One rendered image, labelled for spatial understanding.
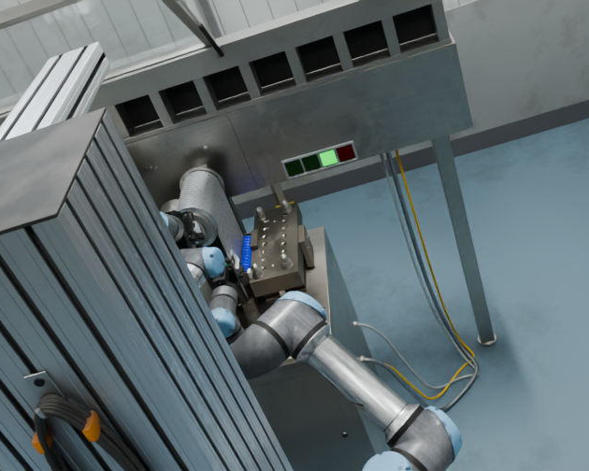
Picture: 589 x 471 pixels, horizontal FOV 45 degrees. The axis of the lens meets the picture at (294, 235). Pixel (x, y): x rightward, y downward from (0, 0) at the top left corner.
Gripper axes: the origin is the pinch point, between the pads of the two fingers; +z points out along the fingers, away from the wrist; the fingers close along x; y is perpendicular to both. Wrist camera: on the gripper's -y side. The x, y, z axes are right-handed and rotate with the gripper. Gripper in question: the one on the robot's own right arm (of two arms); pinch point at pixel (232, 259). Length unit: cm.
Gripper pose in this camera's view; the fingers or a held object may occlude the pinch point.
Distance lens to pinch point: 227.5
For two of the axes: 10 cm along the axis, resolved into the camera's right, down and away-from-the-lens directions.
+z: 0.0, -5.7, 8.2
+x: -9.5, 2.6, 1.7
